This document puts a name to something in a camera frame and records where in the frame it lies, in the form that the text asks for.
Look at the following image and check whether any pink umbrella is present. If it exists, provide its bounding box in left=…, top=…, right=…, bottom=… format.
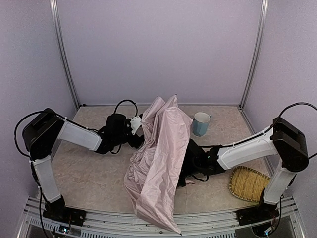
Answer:
left=123, top=95, right=193, bottom=234

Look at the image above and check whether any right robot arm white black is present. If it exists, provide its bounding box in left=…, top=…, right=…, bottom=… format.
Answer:
left=178, top=115, right=312, bottom=225

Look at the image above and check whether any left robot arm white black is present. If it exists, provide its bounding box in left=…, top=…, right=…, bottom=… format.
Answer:
left=13, top=99, right=145, bottom=226

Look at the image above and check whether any blue ceramic mug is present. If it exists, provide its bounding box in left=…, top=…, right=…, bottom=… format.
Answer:
left=193, top=112, right=211, bottom=137

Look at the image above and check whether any woven bamboo tray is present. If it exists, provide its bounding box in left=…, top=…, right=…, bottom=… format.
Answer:
left=229, top=166, right=271, bottom=203

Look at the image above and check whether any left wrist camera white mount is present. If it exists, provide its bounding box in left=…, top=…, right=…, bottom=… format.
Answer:
left=130, top=116, right=142, bottom=135

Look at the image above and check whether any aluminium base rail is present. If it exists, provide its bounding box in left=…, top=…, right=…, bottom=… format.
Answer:
left=17, top=195, right=306, bottom=238

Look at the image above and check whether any left aluminium frame post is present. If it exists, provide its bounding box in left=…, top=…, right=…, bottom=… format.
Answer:
left=50, top=0, right=81, bottom=110

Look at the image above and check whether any aluminium frame post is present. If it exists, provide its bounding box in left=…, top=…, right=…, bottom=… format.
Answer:
left=239, top=0, right=269, bottom=111
left=50, top=0, right=81, bottom=110

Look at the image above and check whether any right aluminium frame post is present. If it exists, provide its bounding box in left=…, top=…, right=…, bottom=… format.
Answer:
left=239, top=0, right=269, bottom=111

